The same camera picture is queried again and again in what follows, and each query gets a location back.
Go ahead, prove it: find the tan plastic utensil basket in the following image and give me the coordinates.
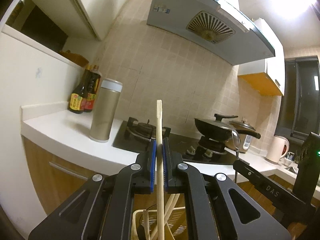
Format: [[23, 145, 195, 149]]
[[132, 205, 188, 240]]

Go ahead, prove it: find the clear grey spoon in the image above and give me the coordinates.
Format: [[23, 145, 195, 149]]
[[231, 127, 241, 183]]

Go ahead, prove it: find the white orange wall cabinet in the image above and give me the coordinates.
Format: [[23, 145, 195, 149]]
[[238, 18, 285, 96]]

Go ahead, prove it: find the black gas stove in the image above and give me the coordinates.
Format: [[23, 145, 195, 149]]
[[113, 117, 236, 165]]

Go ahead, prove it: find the black plastic spoon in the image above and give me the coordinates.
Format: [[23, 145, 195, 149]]
[[137, 204, 156, 239]]

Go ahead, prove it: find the soy sauce bottle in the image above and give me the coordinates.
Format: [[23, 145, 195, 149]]
[[68, 64, 91, 114]]

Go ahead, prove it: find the metal thermos flask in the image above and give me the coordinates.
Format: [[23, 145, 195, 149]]
[[89, 78, 123, 142]]

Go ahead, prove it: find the tan rice cooker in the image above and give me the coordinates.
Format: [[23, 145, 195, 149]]
[[226, 116, 255, 153]]

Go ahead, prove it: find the wooden chopstick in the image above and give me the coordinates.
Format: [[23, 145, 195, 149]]
[[143, 210, 151, 240], [156, 100, 165, 240], [151, 194, 180, 239]]

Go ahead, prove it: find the white electric kettle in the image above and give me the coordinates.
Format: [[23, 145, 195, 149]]
[[265, 135, 289, 164]]

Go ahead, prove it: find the range hood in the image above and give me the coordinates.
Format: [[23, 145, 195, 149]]
[[147, 0, 276, 66]]

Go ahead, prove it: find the black wok with lid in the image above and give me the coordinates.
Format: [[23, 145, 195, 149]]
[[194, 114, 261, 142]]

